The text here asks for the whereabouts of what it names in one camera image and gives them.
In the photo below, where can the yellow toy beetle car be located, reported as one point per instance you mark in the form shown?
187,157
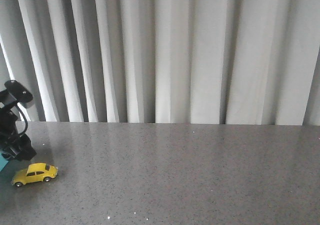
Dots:
36,172

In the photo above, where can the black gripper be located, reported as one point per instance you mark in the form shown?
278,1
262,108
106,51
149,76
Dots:
14,145

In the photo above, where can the turquoise blue box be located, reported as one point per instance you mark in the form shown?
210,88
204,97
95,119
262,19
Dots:
3,162

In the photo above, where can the grey pleated curtain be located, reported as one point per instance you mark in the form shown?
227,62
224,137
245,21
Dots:
240,62

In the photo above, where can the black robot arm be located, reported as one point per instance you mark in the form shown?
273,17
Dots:
13,94

